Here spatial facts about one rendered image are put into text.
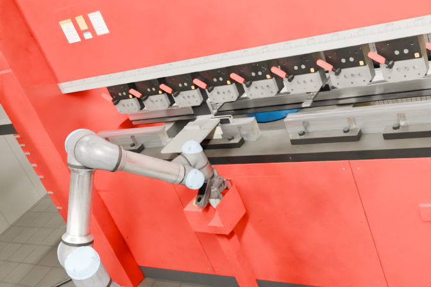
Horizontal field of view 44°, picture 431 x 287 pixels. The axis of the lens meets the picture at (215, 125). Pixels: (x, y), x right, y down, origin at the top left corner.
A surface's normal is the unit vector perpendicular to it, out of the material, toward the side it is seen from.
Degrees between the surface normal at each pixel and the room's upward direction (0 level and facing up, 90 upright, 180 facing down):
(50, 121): 90
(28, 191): 90
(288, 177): 90
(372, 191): 90
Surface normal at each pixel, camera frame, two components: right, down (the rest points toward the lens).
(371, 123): -0.47, 0.52
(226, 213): 0.77, -0.04
